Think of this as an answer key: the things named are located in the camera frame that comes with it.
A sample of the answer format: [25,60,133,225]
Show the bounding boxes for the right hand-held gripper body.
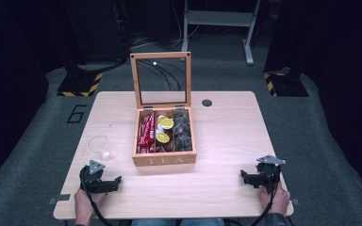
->
[255,154,287,194]

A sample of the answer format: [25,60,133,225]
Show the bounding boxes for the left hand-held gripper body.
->
[79,159,114,194]

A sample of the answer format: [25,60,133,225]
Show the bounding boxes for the person's left hand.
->
[74,187,107,226]

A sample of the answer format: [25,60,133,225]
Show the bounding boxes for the person's right hand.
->
[259,183,292,217]

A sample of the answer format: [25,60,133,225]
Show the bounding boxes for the red stick packet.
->
[137,116,145,154]
[148,111,156,153]
[141,113,152,154]

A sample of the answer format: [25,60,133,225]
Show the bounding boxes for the wooden tea box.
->
[129,51,198,168]

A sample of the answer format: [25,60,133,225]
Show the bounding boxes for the yellow lid capsule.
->
[159,117,175,131]
[155,132,172,145]

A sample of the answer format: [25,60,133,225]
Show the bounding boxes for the pile of dark tea bags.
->
[173,111,193,153]

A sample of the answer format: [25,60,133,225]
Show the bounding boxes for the black yellow striped stand base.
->
[57,69,104,98]
[262,66,309,98]

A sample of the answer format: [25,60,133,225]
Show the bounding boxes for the white metal stand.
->
[181,0,262,67]

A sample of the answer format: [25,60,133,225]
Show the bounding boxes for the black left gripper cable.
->
[80,170,116,226]

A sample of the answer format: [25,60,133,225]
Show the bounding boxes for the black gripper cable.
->
[80,170,116,226]
[249,183,279,226]

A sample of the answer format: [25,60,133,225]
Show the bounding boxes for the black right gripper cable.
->
[249,183,279,226]

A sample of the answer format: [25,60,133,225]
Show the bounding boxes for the black floor cables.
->
[129,18,202,51]

